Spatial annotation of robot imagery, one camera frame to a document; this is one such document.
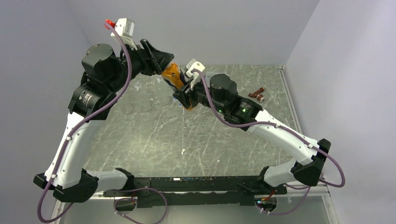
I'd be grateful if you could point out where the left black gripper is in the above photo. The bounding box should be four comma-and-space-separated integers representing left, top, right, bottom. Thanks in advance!
107, 39, 174, 94

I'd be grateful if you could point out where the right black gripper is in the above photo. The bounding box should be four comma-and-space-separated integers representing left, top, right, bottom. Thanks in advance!
173, 75, 227, 115

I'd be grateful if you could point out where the orange juice bottle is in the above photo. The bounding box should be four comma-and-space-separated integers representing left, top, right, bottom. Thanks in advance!
161, 63, 194, 110

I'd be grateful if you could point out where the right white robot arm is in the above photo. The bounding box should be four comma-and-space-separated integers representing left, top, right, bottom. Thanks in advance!
167, 72, 331, 194

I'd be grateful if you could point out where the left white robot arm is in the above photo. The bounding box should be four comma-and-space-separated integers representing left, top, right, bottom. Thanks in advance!
34, 39, 174, 203

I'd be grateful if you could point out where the brown pipe fitting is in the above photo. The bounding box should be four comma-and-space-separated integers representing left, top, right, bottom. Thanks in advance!
248, 87, 265, 102

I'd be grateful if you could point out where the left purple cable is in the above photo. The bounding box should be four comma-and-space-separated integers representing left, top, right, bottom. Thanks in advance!
37, 22, 133, 224

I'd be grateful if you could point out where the purple cable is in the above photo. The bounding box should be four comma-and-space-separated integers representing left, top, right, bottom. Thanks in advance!
37, 22, 133, 224
191, 68, 346, 189

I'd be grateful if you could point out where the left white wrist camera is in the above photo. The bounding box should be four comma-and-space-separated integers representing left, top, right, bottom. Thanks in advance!
105, 18, 137, 49

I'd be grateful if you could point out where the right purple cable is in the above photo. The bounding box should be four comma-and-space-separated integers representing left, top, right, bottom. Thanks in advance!
191, 68, 346, 189

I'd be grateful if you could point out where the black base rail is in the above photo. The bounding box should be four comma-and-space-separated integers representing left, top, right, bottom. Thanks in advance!
103, 175, 287, 208

